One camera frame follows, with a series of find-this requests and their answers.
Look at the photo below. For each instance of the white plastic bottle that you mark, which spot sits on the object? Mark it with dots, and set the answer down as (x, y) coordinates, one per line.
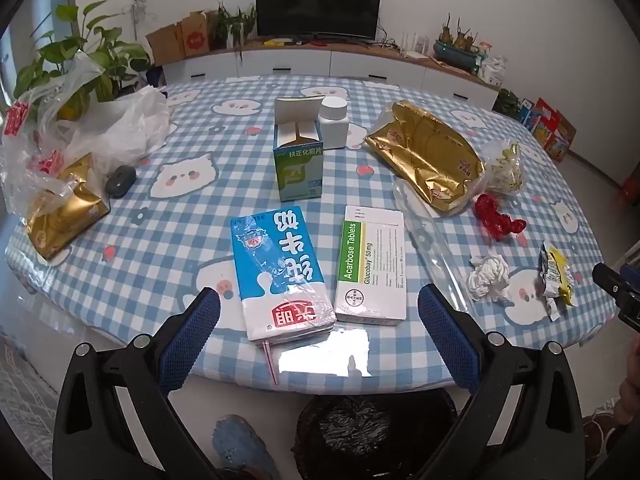
(334, 125)

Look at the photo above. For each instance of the red plastic wrapper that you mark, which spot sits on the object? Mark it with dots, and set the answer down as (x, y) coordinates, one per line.
(492, 215)

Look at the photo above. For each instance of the clear plastic tube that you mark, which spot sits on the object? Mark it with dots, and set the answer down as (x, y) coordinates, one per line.
(430, 240)

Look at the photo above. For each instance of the white router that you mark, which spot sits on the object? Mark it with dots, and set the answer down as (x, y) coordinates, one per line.
(412, 52)

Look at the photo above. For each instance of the small green floor plant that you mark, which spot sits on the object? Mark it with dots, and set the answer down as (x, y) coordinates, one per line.
(507, 105)

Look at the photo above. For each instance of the blue and white carton box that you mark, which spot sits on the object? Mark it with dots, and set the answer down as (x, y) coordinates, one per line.
(529, 112)

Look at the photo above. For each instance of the black television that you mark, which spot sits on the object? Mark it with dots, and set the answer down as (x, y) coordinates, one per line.
(317, 7)

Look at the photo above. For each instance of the brown paper bag red logo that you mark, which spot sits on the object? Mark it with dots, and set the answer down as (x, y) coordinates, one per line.
(195, 35)

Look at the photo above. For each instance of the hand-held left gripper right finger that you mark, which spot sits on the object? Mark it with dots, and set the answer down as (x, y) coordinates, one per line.
(442, 325)

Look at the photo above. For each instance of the colourful cardboard box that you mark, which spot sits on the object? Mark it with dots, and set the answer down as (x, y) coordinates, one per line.
(561, 142)

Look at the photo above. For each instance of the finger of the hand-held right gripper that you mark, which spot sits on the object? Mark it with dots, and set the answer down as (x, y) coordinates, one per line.
(607, 277)

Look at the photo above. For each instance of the blue checked tablecloth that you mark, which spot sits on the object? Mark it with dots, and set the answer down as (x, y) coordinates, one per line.
(150, 240)

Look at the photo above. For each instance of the white tissue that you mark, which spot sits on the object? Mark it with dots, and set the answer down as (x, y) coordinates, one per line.
(487, 277)

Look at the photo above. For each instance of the white television cabinet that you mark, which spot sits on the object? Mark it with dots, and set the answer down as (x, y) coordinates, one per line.
(380, 62)

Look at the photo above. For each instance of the green and white medicine box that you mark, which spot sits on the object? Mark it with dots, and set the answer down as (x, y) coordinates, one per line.
(297, 170)

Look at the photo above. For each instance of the clear bag of yellow scraps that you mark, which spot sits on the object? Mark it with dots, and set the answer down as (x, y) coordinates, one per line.
(505, 170)

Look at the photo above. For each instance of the blue slipper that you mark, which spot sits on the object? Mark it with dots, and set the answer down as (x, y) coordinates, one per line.
(240, 440)

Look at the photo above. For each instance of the white plastic bag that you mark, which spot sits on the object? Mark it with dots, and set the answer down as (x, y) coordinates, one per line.
(135, 120)

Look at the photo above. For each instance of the bonsai in blue pot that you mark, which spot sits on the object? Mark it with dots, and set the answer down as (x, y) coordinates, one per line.
(455, 52)

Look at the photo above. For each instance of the white bag on cabinet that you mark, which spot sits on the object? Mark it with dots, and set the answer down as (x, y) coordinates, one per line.
(494, 67)

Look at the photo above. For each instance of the large green potted plant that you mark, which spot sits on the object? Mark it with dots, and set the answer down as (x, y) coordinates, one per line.
(65, 50)

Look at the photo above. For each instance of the black lined trash bin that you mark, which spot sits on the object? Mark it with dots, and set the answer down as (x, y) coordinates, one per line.
(375, 430)

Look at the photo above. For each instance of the person's right hand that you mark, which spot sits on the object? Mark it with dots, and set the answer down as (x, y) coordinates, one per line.
(631, 402)

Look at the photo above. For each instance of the red gift box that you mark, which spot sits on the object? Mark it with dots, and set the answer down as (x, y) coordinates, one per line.
(546, 120)

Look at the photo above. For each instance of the yellow snack wrapper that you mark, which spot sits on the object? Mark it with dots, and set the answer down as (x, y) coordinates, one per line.
(552, 275)

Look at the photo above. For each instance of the thin dried plant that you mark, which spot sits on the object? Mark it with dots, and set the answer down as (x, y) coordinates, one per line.
(136, 12)

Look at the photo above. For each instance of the small gold foil bag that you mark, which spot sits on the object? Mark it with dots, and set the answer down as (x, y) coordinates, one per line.
(60, 215)

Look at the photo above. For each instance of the grey computer mouse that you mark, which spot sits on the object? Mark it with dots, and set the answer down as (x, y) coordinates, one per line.
(120, 181)

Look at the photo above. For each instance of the large gold foil bag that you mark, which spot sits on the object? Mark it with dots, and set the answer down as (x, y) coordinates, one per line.
(425, 150)

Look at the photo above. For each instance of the blue and white milk carton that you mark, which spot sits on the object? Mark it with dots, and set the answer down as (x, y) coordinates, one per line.
(280, 270)

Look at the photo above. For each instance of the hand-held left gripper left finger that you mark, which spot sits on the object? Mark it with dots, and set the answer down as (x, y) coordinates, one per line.
(192, 330)

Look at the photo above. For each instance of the brown cardboard box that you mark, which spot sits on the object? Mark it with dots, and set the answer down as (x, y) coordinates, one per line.
(164, 45)

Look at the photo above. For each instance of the tall leafy potted plant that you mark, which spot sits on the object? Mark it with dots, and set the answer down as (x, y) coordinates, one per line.
(230, 22)

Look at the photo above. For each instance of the clear plastic bag red print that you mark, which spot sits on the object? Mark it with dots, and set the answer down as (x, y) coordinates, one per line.
(30, 160)

